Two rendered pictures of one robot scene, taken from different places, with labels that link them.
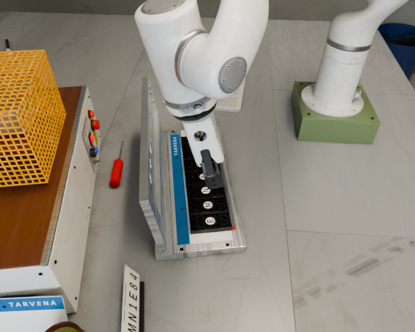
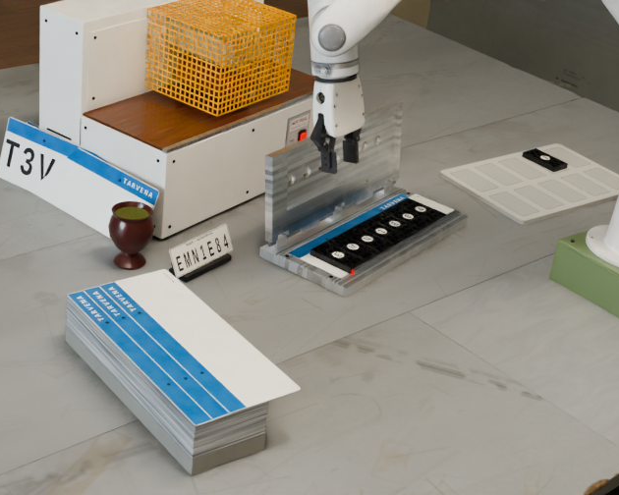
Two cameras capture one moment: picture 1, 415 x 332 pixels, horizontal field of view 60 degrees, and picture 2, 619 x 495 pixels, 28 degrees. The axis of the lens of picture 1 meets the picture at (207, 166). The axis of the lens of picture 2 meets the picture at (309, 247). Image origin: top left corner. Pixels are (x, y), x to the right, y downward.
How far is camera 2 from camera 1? 1.76 m
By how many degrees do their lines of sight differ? 36
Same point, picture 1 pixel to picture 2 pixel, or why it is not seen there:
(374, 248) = (477, 370)
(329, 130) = (589, 276)
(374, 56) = not seen: outside the picture
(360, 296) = (403, 376)
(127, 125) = not seen: hidden behind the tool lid
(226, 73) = (325, 32)
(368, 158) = (611, 334)
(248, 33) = (350, 13)
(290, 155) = (516, 281)
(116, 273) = not seen: hidden behind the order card
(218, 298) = (277, 301)
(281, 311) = (317, 337)
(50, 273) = (164, 163)
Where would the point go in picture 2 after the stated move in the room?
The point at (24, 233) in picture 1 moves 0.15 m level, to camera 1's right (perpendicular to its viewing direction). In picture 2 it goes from (171, 133) to (223, 161)
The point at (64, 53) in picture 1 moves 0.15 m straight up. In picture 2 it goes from (397, 81) to (406, 27)
